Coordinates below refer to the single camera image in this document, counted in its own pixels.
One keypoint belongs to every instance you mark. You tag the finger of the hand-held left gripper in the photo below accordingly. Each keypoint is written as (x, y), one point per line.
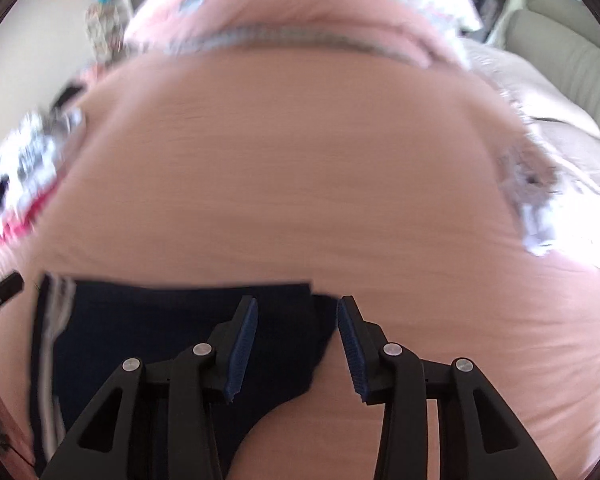
(6, 287)

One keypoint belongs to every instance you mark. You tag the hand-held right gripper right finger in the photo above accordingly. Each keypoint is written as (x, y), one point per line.
(352, 355)

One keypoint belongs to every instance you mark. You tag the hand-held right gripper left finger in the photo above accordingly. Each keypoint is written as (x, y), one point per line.
(240, 350)

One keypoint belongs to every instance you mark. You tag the navy garment with white stripes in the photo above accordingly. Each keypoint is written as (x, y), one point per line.
(180, 320)

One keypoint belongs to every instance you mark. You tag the magenta garment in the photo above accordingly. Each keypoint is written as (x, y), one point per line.
(15, 227)

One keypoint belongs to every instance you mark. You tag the silver foil bag pile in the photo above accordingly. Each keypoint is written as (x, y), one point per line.
(30, 160)

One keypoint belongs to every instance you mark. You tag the bed with pink sheet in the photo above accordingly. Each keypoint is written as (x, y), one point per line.
(305, 185)

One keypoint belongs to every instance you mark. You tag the black bag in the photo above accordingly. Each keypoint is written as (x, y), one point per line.
(70, 96)

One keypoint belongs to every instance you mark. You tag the white shelf rack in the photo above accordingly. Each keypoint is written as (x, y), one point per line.
(105, 30)

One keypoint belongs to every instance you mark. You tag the pink checked folded quilt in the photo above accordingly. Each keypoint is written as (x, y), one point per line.
(305, 15)

